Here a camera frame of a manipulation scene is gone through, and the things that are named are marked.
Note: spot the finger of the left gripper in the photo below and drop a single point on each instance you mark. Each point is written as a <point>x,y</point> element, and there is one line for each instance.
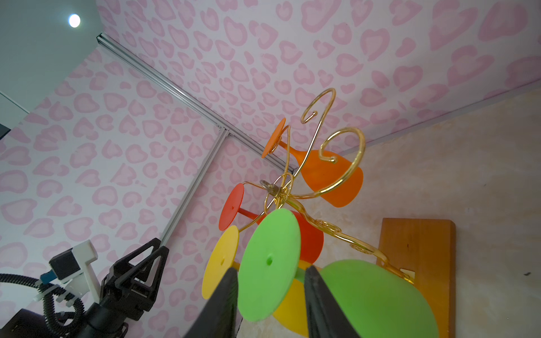
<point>143,295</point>
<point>124,271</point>

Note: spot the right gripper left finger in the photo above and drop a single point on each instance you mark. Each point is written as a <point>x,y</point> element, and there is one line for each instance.
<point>218,317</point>

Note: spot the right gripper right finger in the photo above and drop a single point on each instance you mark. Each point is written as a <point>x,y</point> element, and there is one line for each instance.
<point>325,318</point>

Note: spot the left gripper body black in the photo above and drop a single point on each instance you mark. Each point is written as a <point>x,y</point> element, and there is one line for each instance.
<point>107,318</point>

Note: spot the green wine glass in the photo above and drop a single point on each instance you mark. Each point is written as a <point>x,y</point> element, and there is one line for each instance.
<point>376,302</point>

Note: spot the yellow wine glass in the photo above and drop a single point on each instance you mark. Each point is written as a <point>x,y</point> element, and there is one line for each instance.
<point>291,313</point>

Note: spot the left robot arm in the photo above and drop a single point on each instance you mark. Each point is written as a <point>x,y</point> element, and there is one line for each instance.
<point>76,304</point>

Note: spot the red wine glass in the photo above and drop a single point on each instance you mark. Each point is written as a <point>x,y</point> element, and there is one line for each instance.
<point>296,236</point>

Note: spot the wooden rack base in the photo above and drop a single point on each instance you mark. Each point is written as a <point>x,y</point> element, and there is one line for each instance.
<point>426,247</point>

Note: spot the orange wine glass back left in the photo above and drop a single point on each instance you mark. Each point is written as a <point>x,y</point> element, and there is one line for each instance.
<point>319,174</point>

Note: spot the ceiling spot light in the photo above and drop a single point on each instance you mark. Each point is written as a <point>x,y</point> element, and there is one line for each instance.
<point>74,20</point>

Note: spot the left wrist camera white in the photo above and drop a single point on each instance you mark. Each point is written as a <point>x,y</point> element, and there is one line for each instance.
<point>71,274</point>

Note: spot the gold wire glass rack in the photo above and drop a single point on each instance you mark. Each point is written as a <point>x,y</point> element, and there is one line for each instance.
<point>290,188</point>

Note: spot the aluminium frame diagonal strut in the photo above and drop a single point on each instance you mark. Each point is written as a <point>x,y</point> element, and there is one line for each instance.
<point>195,183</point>

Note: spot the aluminium frame left post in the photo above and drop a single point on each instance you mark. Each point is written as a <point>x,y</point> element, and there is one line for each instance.
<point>177,92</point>

